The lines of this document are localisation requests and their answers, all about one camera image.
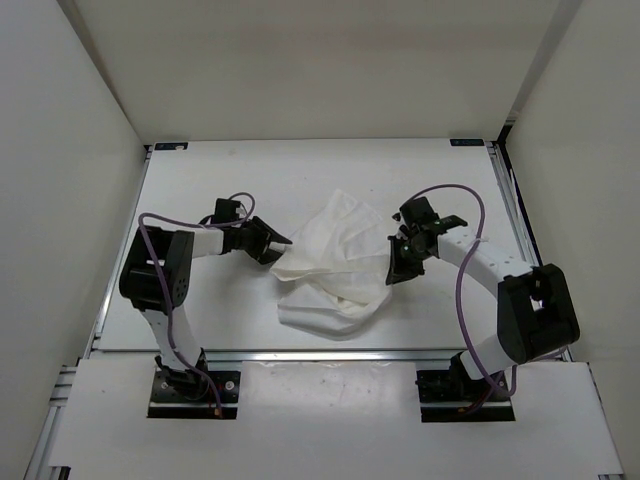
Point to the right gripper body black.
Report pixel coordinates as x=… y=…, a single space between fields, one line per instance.
x=412 y=252

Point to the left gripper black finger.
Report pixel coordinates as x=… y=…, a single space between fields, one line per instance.
x=266 y=254
x=266 y=234

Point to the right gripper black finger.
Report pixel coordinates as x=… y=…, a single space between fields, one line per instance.
x=395 y=272
x=412 y=270

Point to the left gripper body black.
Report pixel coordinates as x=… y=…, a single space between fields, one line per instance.
x=251 y=238

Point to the white pleated skirt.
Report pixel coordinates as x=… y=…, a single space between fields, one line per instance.
x=337 y=263

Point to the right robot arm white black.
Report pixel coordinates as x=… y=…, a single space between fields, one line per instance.
x=535 y=313

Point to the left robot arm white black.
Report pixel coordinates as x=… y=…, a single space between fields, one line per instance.
x=156 y=274

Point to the right blue corner label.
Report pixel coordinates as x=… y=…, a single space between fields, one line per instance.
x=463 y=142

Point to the blue corner label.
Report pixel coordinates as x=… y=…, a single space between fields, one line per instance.
x=463 y=142
x=171 y=146

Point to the left blue corner label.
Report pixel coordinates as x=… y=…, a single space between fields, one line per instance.
x=171 y=146

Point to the white front cover board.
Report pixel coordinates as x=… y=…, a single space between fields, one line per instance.
x=331 y=421

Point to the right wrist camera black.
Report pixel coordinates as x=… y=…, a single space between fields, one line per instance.
x=417 y=215

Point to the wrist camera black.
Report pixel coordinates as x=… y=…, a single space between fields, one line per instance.
x=226 y=211
x=417 y=215

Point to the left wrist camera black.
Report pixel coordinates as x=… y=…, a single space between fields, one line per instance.
x=226 y=211

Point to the front aluminium rail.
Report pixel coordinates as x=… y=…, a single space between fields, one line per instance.
x=438 y=355

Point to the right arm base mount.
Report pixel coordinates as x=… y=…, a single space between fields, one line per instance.
x=449 y=395

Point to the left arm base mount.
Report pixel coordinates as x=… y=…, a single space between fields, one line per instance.
x=186 y=395

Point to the left aluminium frame rail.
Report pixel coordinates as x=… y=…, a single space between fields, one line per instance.
x=39 y=465

